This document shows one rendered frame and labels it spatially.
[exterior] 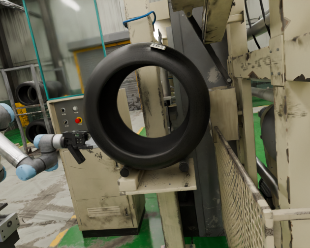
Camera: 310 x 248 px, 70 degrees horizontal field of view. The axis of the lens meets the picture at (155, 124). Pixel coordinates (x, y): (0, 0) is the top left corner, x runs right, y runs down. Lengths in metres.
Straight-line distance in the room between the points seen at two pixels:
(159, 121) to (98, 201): 1.02
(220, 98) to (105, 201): 1.31
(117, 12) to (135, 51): 10.01
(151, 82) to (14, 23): 11.97
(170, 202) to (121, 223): 0.70
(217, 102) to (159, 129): 0.37
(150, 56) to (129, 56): 0.08
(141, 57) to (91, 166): 1.22
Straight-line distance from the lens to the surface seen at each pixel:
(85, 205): 2.14
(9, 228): 1.60
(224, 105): 1.27
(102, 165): 1.90
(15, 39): 13.02
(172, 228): 1.66
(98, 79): 0.98
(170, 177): 1.18
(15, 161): 1.23
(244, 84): 1.30
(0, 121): 1.45
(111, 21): 10.92
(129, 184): 1.10
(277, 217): 0.59
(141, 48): 0.95
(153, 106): 1.34
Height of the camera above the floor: 1.31
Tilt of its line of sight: 11 degrees down
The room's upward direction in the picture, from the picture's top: 9 degrees counter-clockwise
